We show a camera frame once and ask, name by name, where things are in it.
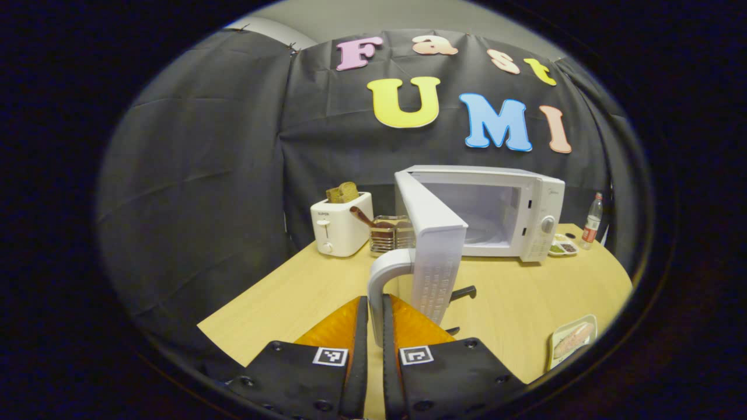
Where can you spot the pale rectangular plate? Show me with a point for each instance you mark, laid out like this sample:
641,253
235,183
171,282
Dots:
561,359

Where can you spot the wooden spoon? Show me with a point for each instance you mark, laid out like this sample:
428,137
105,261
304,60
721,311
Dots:
363,217

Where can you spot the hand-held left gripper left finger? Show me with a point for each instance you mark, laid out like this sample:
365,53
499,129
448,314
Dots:
360,350

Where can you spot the white toaster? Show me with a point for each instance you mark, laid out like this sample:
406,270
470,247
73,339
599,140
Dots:
344,230

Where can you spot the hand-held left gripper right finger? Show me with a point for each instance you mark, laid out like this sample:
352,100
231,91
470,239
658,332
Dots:
390,361

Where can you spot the white sectioned bean dish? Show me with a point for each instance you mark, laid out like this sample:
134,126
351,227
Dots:
563,247

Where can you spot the clear plastic bottle red label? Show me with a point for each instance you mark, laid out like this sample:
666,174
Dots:
592,224

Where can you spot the brown toast slice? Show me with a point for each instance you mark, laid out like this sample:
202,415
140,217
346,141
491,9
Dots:
343,191

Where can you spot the glass microwave turntable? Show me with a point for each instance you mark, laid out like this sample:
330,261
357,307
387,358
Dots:
484,236

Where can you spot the white microwave oven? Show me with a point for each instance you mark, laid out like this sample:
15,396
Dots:
543,198

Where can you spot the brown bread roll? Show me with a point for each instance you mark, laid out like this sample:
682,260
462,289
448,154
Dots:
575,340

